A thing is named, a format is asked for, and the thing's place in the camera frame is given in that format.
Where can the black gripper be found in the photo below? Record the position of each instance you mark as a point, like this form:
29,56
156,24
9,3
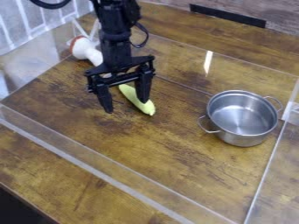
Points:
119,62

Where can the green handled metal spoon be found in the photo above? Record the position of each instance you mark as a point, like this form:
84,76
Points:
126,84

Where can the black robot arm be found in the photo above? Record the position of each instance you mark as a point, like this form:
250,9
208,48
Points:
118,16

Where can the white mushroom toy red cap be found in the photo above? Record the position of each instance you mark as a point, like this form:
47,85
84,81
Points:
84,50

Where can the clear acrylic stand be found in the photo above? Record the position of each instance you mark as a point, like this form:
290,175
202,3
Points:
86,29

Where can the stainless steel pot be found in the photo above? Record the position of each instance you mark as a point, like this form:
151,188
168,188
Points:
240,117

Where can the black bar on table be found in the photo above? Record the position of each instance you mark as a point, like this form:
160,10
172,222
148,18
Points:
228,16

